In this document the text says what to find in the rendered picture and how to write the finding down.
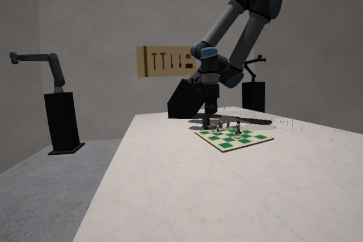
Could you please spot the green and cream chessboard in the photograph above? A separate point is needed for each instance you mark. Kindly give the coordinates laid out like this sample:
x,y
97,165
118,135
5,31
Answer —
x,y
225,141

